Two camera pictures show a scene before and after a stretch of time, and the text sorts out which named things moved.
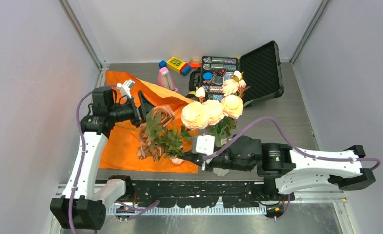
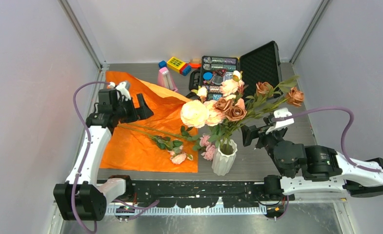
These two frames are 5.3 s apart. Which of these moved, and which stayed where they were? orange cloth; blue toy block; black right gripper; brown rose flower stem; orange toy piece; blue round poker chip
Moved: brown rose flower stem; black right gripper
Stayed: blue round poker chip; orange cloth; blue toy block; orange toy piece
